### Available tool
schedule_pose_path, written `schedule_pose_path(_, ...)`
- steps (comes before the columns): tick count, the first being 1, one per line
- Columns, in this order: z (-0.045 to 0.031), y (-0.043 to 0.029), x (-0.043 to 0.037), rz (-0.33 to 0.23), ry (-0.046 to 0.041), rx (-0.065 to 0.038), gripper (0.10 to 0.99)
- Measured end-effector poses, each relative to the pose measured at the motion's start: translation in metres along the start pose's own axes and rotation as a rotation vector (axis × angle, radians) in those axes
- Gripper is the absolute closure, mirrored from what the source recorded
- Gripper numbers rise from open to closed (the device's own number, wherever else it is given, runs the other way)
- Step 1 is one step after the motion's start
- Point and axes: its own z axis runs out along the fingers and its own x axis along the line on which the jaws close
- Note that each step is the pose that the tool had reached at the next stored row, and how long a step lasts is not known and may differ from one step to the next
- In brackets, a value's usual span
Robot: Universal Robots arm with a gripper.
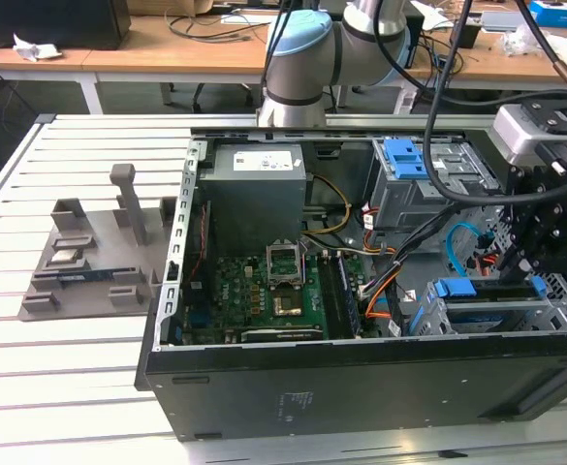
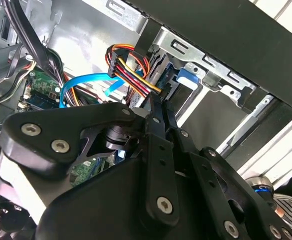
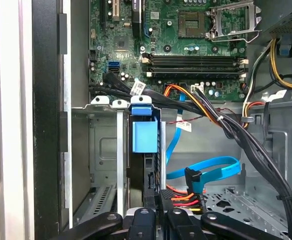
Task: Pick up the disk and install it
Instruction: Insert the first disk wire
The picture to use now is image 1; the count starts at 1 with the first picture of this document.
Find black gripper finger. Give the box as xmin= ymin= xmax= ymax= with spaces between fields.
xmin=499 ymin=167 xmax=555 ymax=287

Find hard disk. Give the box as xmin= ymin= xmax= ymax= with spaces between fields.
xmin=408 ymin=275 xmax=545 ymax=336

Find grey metal disk bay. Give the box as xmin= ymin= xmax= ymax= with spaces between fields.
xmin=408 ymin=278 xmax=567 ymax=336

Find grey metal drive cage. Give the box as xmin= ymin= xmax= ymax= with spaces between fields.
xmin=363 ymin=138 xmax=507 ymax=253

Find blue plastic drive latch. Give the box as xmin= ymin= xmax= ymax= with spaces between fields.
xmin=382 ymin=138 xmax=433 ymax=180

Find crumpled clear plastic bag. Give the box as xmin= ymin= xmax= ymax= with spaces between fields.
xmin=498 ymin=21 xmax=551 ymax=57

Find blue cardboard box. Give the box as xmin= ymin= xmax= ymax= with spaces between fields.
xmin=527 ymin=0 xmax=567 ymax=29

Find small black box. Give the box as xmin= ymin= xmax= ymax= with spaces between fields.
xmin=450 ymin=21 xmax=482 ymax=49

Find installed RAM stick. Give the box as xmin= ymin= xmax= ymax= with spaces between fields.
xmin=337 ymin=252 xmax=363 ymax=337

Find flat grey box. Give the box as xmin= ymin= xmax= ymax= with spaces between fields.
xmin=481 ymin=10 xmax=539 ymax=33

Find black RAM slot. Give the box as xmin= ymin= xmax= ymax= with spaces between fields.
xmin=318 ymin=254 xmax=346 ymax=340

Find black speaker box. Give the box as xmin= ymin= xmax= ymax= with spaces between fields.
xmin=406 ymin=14 xmax=425 ymax=67

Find white paper sheet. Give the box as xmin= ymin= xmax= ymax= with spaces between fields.
xmin=411 ymin=0 xmax=452 ymax=30

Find thin locking lever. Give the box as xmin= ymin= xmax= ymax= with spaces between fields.
xmin=299 ymin=240 xmax=310 ymax=288

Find metal socket cover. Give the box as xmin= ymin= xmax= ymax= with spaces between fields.
xmin=266 ymin=240 xmax=302 ymax=288

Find CPU socket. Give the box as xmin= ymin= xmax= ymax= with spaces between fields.
xmin=270 ymin=288 xmax=308 ymax=319

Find black PC case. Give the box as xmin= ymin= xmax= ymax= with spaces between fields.
xmin=134 ymin=126 xmax=567 ymax=443

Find grey power supply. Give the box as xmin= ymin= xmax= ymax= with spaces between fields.
xmin=196 ymin=142 xmax=309 ymax=243

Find black graphics card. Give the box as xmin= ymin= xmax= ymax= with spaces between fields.
xmin=238 ymin=325 xmax=324 ymax=343

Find green motherboard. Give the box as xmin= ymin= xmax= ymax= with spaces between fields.
xmin=180 ymin=251 xmax=381 ymax=343

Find white keyboard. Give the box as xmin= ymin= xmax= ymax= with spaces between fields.
xmin=222 ymin=13 xmax=279 ymax=25

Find brown cardboard box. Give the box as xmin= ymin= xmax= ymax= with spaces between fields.
xmin=127 ymin=0 xmax=214 ymax=18

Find grey parts rack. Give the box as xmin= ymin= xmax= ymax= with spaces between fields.
xmin=16 ymin=163 xmax=175 ymax=324

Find blue RAM stick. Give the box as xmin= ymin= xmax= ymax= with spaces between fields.
xmin=57 ymin=270 xmax=115 ymax=285

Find crumpled white paper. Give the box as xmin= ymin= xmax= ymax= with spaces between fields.
xmin=12 ymin=32 xmax=64 ymax=63

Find black computer tower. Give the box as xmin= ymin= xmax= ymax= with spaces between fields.
xmin=0 ymin=0 xmax=132 ymax=51

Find orange red power wire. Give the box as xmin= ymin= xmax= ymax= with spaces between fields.
xmin=474 ymin=234 xmax=502 ymax=272

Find blue wire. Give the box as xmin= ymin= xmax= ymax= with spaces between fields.
xmin=446 ymin=221 xmax=495 ymax=278

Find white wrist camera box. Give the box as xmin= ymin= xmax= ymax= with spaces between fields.
xmin=493 ymin=105 xmax=555 ymax=159

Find black camera bracket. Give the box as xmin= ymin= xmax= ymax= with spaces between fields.
xmin=520 ymin=99 xmax=567 ymax=146

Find black wire bundle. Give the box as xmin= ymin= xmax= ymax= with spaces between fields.
xmin=358 ymin=196 xmax=507 ymax=299

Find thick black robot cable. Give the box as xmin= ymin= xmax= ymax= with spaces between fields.
xmin=421 ymin=0 xmax=567 ymax=204

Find black cable copper sleeve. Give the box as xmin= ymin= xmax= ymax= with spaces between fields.
xmin=514 ymin=0 xmax=567 ymax=98

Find grey wire bundle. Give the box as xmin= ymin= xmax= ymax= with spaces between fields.
xmin=301 ymin=234 xmax=395 ymax=256

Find yellow wire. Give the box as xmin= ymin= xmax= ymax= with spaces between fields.
xmin=301 ymin=173 xmax=352 ymax=236

